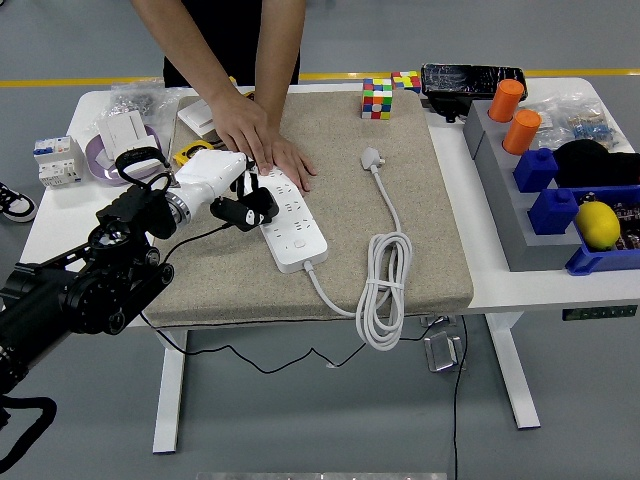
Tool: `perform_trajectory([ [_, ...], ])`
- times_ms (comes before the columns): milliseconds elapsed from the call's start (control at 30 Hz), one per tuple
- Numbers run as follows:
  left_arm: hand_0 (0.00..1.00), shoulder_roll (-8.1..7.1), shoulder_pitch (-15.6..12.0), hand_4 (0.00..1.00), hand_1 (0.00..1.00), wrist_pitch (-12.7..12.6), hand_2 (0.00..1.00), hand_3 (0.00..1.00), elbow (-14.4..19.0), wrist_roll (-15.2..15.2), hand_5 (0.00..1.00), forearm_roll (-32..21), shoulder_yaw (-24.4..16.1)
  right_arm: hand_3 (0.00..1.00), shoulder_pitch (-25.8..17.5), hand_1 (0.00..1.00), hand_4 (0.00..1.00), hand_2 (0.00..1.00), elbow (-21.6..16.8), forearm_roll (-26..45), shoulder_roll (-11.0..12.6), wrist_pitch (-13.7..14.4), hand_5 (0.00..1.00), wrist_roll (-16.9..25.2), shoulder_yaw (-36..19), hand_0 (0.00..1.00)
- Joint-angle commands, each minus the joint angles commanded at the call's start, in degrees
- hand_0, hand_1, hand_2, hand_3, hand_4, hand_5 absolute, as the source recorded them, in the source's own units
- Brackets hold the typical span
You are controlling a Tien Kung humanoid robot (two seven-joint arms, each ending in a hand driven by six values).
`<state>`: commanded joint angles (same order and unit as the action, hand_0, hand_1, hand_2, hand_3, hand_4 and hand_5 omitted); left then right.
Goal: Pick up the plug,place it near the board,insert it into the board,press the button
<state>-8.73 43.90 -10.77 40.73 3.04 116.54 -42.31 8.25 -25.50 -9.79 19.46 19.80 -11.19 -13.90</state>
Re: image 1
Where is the person's right hand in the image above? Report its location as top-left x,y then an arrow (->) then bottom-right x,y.
211,90 -> 277,177

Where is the person's left hand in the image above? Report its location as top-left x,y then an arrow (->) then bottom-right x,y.
272,130 -> 318,193

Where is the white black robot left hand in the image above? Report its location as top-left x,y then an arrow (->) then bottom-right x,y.
172,148 -> 275,234

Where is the black plug adapter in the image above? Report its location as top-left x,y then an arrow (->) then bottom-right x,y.
238,185 -> 280,226

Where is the white power strip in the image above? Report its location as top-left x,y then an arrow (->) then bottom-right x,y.
247,167 -> 330,275

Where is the circuit board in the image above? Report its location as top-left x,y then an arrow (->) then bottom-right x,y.
579,189 -> 640,251

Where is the yellow tape measure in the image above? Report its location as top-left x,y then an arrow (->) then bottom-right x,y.
172,140 -> 216,166

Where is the grey-brown mat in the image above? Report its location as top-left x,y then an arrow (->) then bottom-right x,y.
144,91 -> 475,329

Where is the large Rubik's cube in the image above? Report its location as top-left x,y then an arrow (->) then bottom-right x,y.
361,78 -> 394,121

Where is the plastic bag of metal parts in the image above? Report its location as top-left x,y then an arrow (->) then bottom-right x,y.
109,82 -> 179,134

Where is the purple bowl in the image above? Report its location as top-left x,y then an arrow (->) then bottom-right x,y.
84,127 -> 164,187

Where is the small Rubik's cube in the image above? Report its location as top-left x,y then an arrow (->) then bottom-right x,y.
390,70 -> 422,95

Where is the white circuit breaker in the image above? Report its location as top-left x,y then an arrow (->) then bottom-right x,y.
33,135 -> 87,190

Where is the black plastic-wrapped box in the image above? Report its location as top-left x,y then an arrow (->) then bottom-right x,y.
420,62 -> 527,124

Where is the black white shoe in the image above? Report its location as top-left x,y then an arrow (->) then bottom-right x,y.
0,182 -> 38,224

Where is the grey stepped block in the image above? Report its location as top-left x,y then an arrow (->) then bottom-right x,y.
462,99 -> 586,273

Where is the orange cylinder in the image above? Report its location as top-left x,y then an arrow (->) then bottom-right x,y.
487,78 -> 526,123
501,109 -> 543,156

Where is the white table leg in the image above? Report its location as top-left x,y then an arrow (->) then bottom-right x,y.
151,329 -> 189,455
484,312 -> 542,430

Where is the blue block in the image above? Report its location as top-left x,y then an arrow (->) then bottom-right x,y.
527,187 -> 580,237
512,147 -> 559,194

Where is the plastic bag of small parts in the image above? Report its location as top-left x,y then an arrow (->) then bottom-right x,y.
524,97 -> 624,151

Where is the black cap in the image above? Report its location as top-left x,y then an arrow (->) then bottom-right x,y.
551,139 -> 640,189

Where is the yellow lemon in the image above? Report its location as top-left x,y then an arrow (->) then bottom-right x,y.
573,200 -> 622,251

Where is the blue bin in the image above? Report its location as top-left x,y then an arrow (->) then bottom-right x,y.
564,184 -> 640,277

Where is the table control panel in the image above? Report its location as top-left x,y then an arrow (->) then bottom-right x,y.
560,304 -> 639,322

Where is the white wall switch plate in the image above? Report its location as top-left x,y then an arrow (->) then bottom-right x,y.
177,98 -> 221,139

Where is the white power strip cable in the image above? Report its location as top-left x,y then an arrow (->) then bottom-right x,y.
303,145 -> 414,352

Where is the white switch panel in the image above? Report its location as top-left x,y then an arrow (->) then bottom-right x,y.
95,110 -> 149,161

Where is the thin black plug cord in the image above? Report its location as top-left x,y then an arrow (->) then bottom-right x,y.
139,222 -> 371,375

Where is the metal bracket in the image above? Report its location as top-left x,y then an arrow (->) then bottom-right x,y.
419,313 -> 459,329
423,332 -> 464,374

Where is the black floor cable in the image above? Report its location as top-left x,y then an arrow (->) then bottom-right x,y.
451,314 -> 469,480

